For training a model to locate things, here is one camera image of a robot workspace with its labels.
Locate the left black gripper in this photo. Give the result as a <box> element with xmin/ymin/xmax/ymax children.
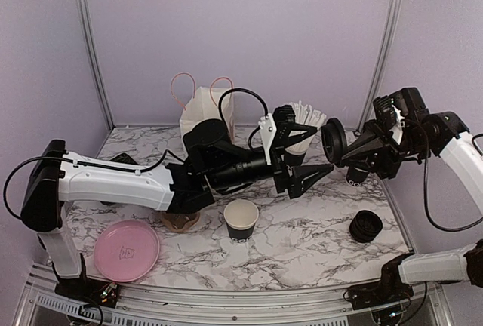
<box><xmin>209</xmin><ymin>146</ymin><xmax>336</xmax><ymax>198</ymax></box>

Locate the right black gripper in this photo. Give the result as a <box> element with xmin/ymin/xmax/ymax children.
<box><xmin>339</xmin><ymin>118</ymin><xmax>429</xmax><ymax>180</ymax></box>

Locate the stack of paper coffee cups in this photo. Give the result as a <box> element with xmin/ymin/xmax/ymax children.
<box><xmin>346</xmin><ymin>166</ymin><xmax>370</xmax><ymax>187</ymax></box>

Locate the stack of black cup lids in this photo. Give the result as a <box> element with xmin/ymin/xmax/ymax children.
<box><xmin>349</xmin><ymin>210</ymin><xmax>383</xmax><ymax>243</ymax></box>

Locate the single black paper coffee cup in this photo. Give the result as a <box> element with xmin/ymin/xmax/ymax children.
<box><xmin>223</xmin><ymin>199</ymin><xmax>259</xmax><ymax>244</ymax></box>

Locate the black plastic cup lid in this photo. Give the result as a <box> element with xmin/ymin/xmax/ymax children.
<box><xmin>321</xmin><ymin>118</ymin><xmax>347</xmax><ymax>166</ymax></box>

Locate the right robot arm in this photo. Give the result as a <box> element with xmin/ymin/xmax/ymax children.
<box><xmin>336</xmin><ymin>88</ymin><xmax>482</xmax><ymax>302</ymax></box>

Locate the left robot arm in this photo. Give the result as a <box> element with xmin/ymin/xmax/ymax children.
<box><xmin>17</xmin><ymin>105</ymin><xmax>333</xmax><ymax>300</ymax></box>

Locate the white paper takeout bag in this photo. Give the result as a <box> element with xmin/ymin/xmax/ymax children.
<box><xmin>170</xmin><ymin>72</ymin><xmax>235</xmax><ymax>137</ymax></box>

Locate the bundle of white paper straws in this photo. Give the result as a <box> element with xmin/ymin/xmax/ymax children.
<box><xmin>287</xmin><ymin>101</ymin><xmax>327</xmax><ymax>155</ymax></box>

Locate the brown cardboard cup carrier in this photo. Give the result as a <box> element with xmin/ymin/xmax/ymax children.
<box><xmin>161</xmin><ymin>212</ymin><xmax>200</xmax><ymax>233</ymax></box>

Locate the black floral patterned tray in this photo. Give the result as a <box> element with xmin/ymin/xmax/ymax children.
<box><xmin>110</xmin><ymin>152</ymin><xmax>138</xmax><ymax>165</ymax></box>

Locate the pink round plate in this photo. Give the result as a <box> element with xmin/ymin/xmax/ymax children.
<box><xmin>94</xmin><ymin>220</ymin><xmax>160</xmax><ymax>283</ymax></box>

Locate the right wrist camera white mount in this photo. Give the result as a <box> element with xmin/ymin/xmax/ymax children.
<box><xmin>373</xmin><ymin>91</ymin><xmax>408</xmax><ymax>148</ymax></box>

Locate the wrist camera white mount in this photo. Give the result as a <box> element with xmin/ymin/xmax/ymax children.
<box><xmin>373</xmin><ymin>91</ymin><xmax>408</xmax><ymax>148</ymax></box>
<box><xmin>258</xmin><ymin>112</ymin><xmax>277</xmax><ymax>165</ymax></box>

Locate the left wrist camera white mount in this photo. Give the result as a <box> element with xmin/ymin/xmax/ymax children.
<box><xmin>258</xmin><ymin>112</ymin><xmax>277</xmax><ymax>165</ymax></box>

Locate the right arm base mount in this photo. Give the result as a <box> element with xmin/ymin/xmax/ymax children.
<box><xmin>343</xmin><ymin>254</ymin><xmax>414</xmax><ymax>310</ymax></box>

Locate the right aluminium frame post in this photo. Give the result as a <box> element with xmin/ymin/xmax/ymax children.
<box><xmin>355</xmin><ymin>0</ymin><xmax>402</xmax><ymax>133</ymax></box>

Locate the aluminium frame post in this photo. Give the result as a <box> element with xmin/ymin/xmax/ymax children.
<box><xmin>76</xmin><ymin>0</ymin><xmax>115</xmax><ymax>131</ymax></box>
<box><xmin>355</xmin><ymin>0</ymin><xmax>402</xmax><ymax>133</ymax></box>

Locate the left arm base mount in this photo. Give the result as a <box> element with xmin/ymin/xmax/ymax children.
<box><xmin>52</xmin><ymin>254</ymin><xmax>121</xmax><ymax>308</ymax></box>

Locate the left aluminium frame post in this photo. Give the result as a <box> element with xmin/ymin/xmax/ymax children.
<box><xmin>76</xmin><ymin>0</ymin><xmax>115</xmax><ymax>131</ymax></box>

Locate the front aluminium frame rail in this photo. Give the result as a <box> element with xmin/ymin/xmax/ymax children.
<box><xmin>13</xmin><ymin>264</ymin><xmax>454</xmax><ymax>325</ymax></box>

